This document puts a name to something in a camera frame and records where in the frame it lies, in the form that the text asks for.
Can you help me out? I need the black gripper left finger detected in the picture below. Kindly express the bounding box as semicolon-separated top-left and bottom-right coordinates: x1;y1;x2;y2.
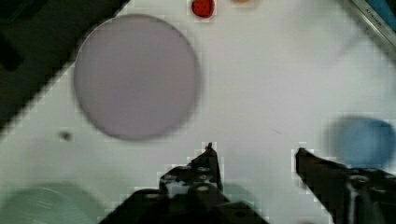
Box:
159;143;223;198

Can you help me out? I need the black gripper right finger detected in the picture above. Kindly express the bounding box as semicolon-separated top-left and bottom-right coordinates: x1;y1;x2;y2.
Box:
295;147;396;224

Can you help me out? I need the small red tomato toy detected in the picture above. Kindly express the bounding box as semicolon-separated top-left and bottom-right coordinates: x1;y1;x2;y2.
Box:
191;0;215;19

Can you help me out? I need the orange slice toy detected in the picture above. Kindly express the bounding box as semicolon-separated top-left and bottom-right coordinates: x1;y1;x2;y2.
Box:
233;0;251;3

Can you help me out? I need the green metal pot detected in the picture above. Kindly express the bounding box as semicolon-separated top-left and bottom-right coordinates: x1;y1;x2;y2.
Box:
223;183;256;209

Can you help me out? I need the round lilac plate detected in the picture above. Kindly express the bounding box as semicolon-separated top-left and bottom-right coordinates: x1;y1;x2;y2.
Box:
73;14;202;141

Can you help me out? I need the blue cup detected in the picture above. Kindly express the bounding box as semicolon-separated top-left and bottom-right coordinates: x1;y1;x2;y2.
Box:
322;116;395;170

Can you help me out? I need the green colander basket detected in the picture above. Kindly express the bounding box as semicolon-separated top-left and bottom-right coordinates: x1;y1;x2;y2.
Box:
1;183;106;224

